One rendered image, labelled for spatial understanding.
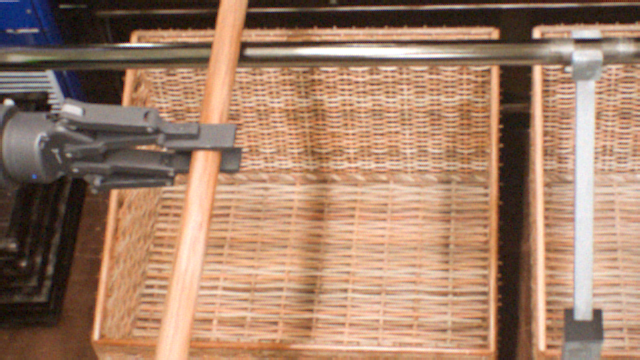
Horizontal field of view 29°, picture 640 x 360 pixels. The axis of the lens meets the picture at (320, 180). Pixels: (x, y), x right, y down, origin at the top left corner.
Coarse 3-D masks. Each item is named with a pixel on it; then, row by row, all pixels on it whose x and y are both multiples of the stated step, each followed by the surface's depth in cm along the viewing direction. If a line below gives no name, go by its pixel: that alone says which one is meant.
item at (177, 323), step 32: (224, 0) 140; (224, 32) 136; (224, 64) 134; (224, 96) 132; (192, 160) 127; (192, 192) 124; (192, 224) 122; (192, 256) 120; (192, 288) 118; (192, 320) 117; (160, 352) 114
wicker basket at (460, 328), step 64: (256, 128) 197; (320, 128) 195; (384, 128) 194; (128, 192) 184; (256, 192) 200; (320, 192) 199; (384, 192) 198; (448, 192) 197; (128, 256) 185; (256, 256) 193; (320, 256) 192; (384, 256) 190; (448, 256) 190; (128, 320) 185; (256, 320) 186; (320, 320) 185; (448, 320) 183
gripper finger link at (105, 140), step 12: (144, 120) 128; (108, 132) 128; (120, 132) 128; (96, 144) 128; (108, 144) 128; (120, 144) 128; (132, 144) 128; (144, 144) 127; (156, 144) 127; (72, 156) 129
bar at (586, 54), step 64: (0, 64) 143; (64, 64) 142; (128, 64) 141; (192, 64) 140; (256, 64) 139; (320, 64) 139; (384, 64) 138; (448, 64) 137; (512, 64) 136; (576, 64) 134; (576, 128) 137; (576, 192) 138; (576, 256) 138; (576, 320) 139
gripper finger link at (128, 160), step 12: (108, 156) 131; (120, 156) 131; (132, 156) 131; (144, 156) 131; (156, 156) 132; (168, 156) 132; (72, 168) 131; (84, 168) 131; (96, 168) 131; (108, 168) 131; (120, 168) 131; (132, 168) 131; (144, 168) 131; (156, 168) 131; (168, 168) 131
